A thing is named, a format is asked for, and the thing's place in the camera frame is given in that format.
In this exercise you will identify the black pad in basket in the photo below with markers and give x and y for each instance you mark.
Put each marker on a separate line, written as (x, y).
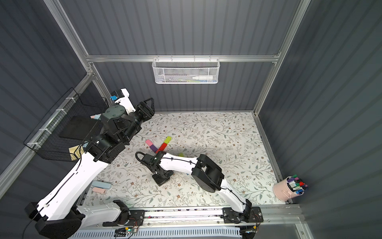
(81, 128)

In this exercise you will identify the black wire basket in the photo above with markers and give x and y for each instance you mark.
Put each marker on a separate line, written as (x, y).
(45, 140)

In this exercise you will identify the white bottle in basket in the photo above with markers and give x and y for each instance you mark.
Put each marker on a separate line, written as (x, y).
(203, 78)

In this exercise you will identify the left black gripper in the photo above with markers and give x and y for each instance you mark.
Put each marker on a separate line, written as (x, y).
(143, 109)

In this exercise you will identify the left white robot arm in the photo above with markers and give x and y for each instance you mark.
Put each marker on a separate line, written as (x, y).
(57, 216)

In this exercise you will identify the pink block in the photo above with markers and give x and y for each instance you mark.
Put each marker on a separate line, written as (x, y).
(149, 142)

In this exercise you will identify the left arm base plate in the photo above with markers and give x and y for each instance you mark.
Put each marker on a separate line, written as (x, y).
(134, 217)

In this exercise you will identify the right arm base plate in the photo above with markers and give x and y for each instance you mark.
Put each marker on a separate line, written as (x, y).
(253, 215)

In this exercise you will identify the yellow sticky note pad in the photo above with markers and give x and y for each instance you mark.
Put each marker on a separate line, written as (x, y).
(76, 152)

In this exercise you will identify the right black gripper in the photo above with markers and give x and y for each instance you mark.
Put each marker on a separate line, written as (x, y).
(160, 173)

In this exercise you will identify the white wire mesh basket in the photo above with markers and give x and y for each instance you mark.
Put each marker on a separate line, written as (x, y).
(182, 71)

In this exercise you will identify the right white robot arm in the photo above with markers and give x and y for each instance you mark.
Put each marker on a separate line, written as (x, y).
(207, 174)

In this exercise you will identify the pink marker cup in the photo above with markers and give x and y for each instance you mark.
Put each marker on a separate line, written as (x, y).
(290, 188)

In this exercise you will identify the long red block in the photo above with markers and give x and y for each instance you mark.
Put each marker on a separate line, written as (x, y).
(162, 147)

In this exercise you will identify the pastel eraser blocks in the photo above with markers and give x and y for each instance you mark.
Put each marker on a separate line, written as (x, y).
(100, 187)

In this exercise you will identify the purple block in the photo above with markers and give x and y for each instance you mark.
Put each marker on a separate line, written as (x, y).
(153, 148)

